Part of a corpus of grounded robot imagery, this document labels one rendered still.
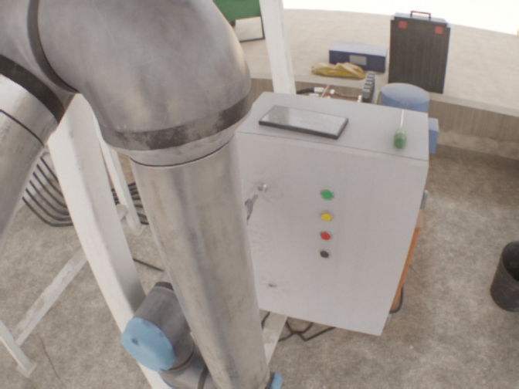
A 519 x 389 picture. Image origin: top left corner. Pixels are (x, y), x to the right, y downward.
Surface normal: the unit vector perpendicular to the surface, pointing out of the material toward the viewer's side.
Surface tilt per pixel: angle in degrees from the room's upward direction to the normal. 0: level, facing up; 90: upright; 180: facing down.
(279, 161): 90
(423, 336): 0
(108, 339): 0
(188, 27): 60
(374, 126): 0
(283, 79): 91
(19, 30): 75
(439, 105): 90
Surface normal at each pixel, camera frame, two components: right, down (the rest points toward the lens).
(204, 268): 0.19, 0.58
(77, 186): -0.38, 0.48
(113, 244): 0.92, 0.12
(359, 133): -0.09, -0.77
